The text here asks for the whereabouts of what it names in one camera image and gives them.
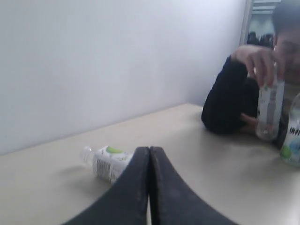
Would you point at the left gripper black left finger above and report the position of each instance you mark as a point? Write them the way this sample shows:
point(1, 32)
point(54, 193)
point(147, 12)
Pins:
point(126, 202)

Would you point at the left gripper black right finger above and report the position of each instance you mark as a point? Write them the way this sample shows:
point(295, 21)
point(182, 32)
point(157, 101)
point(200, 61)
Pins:
point(172, 201)

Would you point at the blue-white label water bottle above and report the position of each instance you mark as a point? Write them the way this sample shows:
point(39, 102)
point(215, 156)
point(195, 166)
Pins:
point(269, 109)

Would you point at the lime label clear bottle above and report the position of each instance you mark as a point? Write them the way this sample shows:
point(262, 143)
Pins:
point(290, 151)

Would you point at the black sleeved right forearm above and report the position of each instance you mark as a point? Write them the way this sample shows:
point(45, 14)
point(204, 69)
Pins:
point(223, 106)

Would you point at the black sleeved left forearm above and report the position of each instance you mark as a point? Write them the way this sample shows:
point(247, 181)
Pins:
point(250, 94)

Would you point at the small green-apple label bottle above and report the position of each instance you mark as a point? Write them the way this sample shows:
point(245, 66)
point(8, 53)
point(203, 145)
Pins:
point(106, 163)

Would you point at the person's head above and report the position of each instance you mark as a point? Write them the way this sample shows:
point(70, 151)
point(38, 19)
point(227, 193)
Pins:
point(286, 22)

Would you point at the person's left hand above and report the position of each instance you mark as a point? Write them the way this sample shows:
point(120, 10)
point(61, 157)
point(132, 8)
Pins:
point(250, 124)

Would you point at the person's open right hand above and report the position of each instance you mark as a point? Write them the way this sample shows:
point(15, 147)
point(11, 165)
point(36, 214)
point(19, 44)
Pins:
point(263, 64)

